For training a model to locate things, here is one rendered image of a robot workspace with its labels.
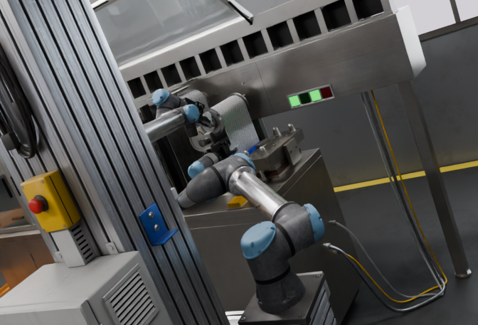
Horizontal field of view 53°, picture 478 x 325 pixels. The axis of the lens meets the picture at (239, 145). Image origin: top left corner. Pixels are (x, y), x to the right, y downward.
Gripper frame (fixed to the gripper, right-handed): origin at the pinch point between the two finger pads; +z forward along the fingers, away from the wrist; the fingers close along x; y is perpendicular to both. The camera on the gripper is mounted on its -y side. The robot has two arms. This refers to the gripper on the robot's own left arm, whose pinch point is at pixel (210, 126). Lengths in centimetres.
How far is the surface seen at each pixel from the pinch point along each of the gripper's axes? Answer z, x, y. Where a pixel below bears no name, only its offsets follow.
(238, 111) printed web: 15.8, -4.5, 12.8
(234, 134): 13.3, -4.5, -0.5
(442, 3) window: 162, -74, 138
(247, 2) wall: 114, 71, 169
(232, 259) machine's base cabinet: 21, 0, -61
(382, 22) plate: 17, -82, 38
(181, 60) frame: 8, 33, 50
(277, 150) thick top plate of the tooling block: 23.0, -24.2, -9.7
